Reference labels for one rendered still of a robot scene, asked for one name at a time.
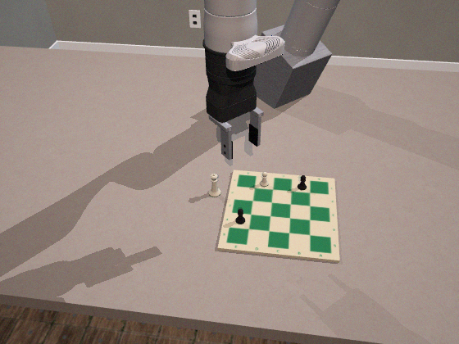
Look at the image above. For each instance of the white pawn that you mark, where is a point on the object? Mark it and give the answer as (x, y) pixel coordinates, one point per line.
(264, 182)

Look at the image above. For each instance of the white queen chess piece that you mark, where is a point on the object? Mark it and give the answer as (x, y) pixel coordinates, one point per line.
(214, 191)

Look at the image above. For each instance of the black pawn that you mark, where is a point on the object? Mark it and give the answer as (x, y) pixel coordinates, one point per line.
(302, 185)
(240, 219)

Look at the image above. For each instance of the green and cream chessboard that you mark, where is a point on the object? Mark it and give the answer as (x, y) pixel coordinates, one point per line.
(280, 219)

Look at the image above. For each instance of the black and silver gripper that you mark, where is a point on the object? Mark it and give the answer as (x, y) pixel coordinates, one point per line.
(232, 51)

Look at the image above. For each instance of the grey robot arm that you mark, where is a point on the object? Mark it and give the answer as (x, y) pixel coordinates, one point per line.
(303, 29)

